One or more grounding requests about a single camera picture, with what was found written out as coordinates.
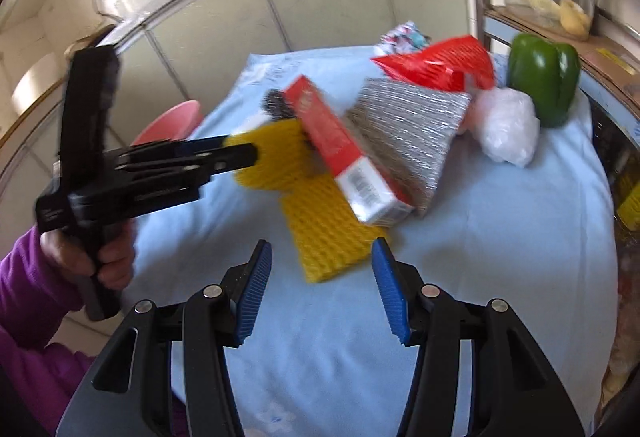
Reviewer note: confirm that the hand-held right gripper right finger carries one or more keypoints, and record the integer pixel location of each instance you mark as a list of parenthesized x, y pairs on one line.
[(392, 297)]

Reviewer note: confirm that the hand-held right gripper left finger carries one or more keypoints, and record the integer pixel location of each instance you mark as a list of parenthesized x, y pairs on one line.
[(255, 292)]

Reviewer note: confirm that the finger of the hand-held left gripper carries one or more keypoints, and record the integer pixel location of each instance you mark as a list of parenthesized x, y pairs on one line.
[(200, 145), (235, 157)]

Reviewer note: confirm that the pink plastic bin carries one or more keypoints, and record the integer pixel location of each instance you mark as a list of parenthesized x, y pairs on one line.
[(170, 122)]

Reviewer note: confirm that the yellow foam fruit net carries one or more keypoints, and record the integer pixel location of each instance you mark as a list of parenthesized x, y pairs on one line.
[(325, 237)]

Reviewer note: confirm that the red plastic packet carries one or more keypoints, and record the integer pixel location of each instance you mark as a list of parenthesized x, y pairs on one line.
[(440, 62)]

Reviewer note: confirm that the person's left forearm purple sleeve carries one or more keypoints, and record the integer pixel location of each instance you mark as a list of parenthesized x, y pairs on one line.
[(30, 307)]

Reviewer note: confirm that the person's left hand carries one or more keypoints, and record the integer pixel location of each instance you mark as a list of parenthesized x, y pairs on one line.
[(117, 262)]

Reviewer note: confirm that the light blue floral cloth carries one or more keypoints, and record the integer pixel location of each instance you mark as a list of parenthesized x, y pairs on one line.
[(475, 267)]

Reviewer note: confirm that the red cardboard box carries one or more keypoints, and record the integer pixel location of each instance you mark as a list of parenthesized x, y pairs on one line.
[(325, 132)]

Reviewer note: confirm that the silver scouring sponge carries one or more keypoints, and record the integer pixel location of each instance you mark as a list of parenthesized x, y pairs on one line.
[(415, 137)]

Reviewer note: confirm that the grey kitchen cabinet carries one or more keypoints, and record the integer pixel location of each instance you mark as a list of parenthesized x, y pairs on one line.
[(320, 2)]

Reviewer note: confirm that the white crumpled plastic bag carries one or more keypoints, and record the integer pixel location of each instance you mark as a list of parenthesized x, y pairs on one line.
[(507, 127)]

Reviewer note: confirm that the floral crumpled wrapper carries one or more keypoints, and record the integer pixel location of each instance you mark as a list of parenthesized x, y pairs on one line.
[(405, 37)]

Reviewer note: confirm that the yellow bottle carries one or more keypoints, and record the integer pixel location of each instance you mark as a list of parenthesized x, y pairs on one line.
[(630, 202)]

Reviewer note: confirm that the green bell pepper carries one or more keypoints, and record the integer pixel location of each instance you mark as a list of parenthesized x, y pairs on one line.
[(542, 77)]

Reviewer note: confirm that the brown cardboard sheet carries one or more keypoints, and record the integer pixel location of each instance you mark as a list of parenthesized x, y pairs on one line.
[(615, 67)]

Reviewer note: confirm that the ginger root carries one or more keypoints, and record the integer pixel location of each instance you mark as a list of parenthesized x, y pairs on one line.
[(575, 19)]

